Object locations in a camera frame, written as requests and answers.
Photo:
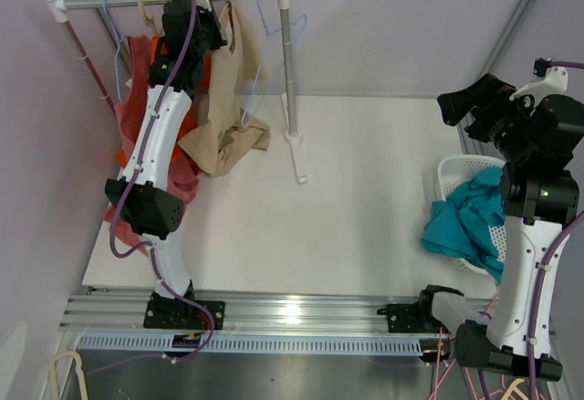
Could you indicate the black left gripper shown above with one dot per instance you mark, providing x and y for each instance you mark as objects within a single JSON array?
[{"x": 210, "y": 18}]

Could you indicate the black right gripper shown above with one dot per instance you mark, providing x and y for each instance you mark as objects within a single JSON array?
[{"x": 456, "y": 106}]

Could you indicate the beige t shirt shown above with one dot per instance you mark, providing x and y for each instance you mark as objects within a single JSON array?
[{"x": 220, "y": 139}]

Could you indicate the light blue wire hanger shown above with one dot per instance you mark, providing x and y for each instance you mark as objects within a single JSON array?
[
  {"x": 118, "y": 41},
  {"x": 249, "y": 114}
]

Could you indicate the teal t shirt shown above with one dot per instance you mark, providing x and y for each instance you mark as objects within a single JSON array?
[{"x": 459, "y": 226}]

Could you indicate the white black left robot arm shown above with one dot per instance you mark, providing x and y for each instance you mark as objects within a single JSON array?
[{"x": 141, "y": 194}]

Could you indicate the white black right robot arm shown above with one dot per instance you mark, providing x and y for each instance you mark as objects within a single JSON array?
[{"x": 536, "y": 128}]

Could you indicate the orange t shirt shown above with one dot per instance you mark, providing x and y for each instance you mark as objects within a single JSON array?
[{"x": 164, "y": 115}]

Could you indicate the beige wooden hanger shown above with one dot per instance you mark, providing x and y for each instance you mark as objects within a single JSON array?
[{"x": 148, "y": 20}]

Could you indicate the pink t shirt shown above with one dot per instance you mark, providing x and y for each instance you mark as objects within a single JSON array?
[{"x": 183, "y": 171}]

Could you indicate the wooden hanger on floor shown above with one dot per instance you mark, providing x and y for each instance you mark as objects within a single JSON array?
[{"x": 515, "y": 390}]

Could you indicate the beige hanger on floor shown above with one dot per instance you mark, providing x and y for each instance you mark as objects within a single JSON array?
[{"x": 59, "y": 367}]

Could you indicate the white plastic laundry basket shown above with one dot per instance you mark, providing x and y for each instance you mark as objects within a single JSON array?
[{"x": 455, "y": 170}]

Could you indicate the metal clothes rack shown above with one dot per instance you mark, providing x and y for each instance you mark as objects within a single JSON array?
[{"x": 294, "y": 137}]

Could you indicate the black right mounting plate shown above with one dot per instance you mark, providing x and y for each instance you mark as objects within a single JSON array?
[{"x": 409, "y": 318}]

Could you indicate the black mounting plate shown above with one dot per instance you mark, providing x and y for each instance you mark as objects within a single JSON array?
[
  {"x": 409, "y": 318},
  {"x": 165, "y": 314}
]

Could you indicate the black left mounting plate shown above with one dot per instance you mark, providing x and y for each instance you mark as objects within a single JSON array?
[{"x": 165, "y": 314}]

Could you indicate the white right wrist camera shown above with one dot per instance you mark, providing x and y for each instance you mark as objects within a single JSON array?
[{"x": 549, "y": 80}]

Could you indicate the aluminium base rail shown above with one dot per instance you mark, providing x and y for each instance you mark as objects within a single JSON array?
[{"x": 123, "y": 310}]

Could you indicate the white slotted cable duct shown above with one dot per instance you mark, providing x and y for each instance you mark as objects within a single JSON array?
[{"x": 236, "y": 343}]

